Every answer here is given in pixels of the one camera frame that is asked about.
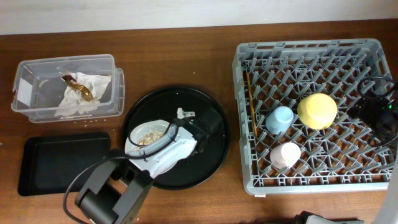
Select wooden chopstick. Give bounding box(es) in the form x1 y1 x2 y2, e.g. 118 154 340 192
246 72 257 137

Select yellow bowl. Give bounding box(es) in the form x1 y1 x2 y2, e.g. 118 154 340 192
297 93 338 130

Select food scraps pile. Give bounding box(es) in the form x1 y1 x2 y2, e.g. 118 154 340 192
137 129 164 146

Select grey plate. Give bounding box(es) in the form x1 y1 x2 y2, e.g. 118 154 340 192
124 119 175 175

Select blue cup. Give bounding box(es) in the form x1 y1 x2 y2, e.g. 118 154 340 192
266 106 294 135

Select pink cup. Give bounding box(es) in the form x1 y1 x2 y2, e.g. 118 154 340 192
270 142 301 169

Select gold foil wrapper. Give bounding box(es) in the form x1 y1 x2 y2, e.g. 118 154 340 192
61 75 94 101

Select white paper napkin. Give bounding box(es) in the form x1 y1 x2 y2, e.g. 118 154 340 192
55 72 112 117

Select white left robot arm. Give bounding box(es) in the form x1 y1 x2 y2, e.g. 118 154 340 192
75 108 229 223

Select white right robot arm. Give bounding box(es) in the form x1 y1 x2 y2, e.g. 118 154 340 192
292 157 397 224

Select grey dishwasher rack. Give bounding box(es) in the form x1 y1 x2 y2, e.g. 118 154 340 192
232 39 396 197

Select clear plastic waste bin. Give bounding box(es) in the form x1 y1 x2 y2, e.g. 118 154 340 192
11 54 125 123

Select round black serving tray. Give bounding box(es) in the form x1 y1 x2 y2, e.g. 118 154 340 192
120 86 231 190

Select black rectangular tray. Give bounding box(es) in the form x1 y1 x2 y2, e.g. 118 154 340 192
17 133 111 197

